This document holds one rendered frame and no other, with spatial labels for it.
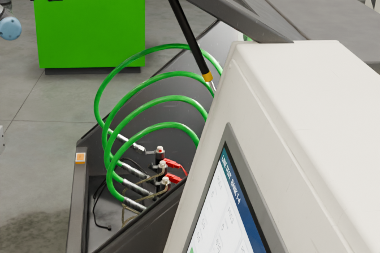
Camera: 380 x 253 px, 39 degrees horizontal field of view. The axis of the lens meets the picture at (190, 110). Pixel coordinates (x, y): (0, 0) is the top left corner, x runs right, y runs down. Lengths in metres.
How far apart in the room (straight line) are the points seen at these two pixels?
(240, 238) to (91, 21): 4.11
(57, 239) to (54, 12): 2.37
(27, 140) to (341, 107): 3.29
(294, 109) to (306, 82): 0.11
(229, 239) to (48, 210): 2.42
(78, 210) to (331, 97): 0.93
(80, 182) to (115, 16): 3.23
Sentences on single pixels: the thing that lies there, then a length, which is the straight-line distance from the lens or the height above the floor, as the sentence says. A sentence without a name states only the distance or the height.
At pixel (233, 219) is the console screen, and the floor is 1.36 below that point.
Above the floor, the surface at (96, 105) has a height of 1.25.
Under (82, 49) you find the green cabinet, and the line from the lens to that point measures 4.89.
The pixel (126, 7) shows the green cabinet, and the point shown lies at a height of 0.64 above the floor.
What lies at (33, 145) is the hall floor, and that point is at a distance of 3.86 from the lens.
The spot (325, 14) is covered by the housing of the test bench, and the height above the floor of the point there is 1.50.
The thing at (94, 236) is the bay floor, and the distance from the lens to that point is 1.66.
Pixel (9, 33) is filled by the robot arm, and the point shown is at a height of 1.33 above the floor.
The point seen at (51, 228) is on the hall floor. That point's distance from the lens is 3.06.
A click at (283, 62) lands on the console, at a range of 0.95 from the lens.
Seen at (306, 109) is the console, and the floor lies 1.55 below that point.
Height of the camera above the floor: 1.87
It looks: 26 degrees down
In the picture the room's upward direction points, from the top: 2 degrees clockwise
